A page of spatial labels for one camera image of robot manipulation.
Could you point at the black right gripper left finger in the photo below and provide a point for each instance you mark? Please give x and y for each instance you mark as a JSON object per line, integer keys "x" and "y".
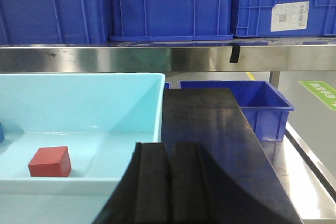
{"x": 142, "y": 194}

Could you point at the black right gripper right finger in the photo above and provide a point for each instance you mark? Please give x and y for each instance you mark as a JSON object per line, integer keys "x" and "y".
{"x": 203, "y": 193}

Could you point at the red cube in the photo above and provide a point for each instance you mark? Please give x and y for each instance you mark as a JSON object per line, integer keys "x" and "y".
{"x": 50, "y": 162}

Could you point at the blue crate middle on shelf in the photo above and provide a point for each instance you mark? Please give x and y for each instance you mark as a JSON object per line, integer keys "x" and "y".
{"x": 171, "y": 20}

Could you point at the blue crate on shelf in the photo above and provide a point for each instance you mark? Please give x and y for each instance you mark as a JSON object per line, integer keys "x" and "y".
{"x": 55, "y": 21}
{"x": 171, "y": 20}

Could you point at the blue crate left on shelf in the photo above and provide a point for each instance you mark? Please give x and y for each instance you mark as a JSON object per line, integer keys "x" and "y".
{"x": 55, "y": 21}

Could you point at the light blue plastic bin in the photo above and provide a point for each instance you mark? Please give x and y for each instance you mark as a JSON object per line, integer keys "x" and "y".
{"x": 99, "y": 116}

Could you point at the blue bin beside table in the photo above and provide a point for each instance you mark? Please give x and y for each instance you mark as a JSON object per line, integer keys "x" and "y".
{"x": 264, "y": 107}
{"x": 167, "y": 85}

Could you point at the black tape strip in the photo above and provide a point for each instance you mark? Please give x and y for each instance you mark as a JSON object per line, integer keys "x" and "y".
{"x": 234, "y": 57}

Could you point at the white paper label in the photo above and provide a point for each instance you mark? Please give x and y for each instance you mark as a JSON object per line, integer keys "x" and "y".
{"x": 289, "y": 16}

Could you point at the blue crate with label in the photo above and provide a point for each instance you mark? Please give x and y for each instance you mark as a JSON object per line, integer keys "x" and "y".
{"x": 252, "y": 18}

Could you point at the stainless steel shelf rail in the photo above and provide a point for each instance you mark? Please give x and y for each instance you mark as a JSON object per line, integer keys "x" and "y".
{"x": 256, "y": 54}

